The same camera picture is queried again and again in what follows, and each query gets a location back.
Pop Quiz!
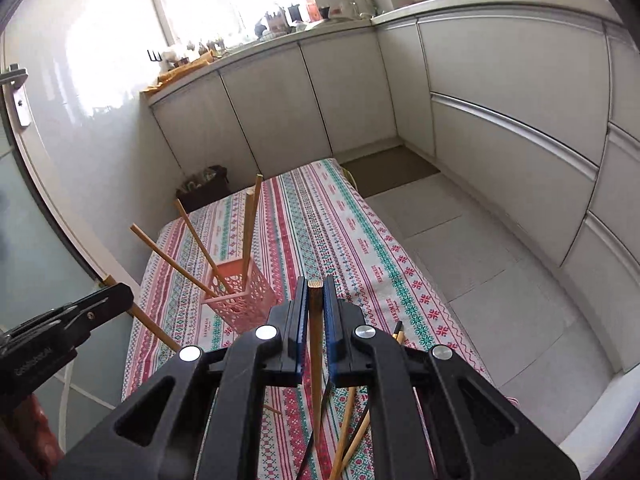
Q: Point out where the black chopstick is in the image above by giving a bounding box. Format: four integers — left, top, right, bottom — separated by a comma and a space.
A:
393, 321, 405, 344
295, 380, 333, 480

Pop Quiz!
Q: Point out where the person's left hand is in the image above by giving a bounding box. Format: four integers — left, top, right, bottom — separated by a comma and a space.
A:
10, 394, 64, 479

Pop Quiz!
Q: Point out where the pink plastic utensil basket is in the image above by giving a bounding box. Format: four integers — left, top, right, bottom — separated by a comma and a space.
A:
202, 259, 278, 334

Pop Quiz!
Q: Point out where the black trash bin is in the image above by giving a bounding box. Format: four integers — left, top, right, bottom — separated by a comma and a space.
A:
176, 165, 231, 212

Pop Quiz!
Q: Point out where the yellow cloth on counter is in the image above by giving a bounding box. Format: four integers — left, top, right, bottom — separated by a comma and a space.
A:
142, 51, 217, 96

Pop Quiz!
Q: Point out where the bamboo chopstick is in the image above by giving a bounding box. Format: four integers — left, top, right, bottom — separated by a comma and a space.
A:
248, 174, 264, 243
329, 387, 357, 480
175, 198, 233, 294
130, 223, 215, 297
307, 280, 323, 431
340, 411, 371, 474
242, 188, 254, 289
101, 274, 181, 352

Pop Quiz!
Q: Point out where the patterned striped tablecloth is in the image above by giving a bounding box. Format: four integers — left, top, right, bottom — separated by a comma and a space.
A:
139, 159, 485, 479

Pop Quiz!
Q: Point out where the brown floor mat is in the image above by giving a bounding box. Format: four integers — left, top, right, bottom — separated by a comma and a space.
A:
342, 146, 438, 197

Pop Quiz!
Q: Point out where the silver door handle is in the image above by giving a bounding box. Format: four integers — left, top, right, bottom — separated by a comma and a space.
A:
0, 64, 32, 128

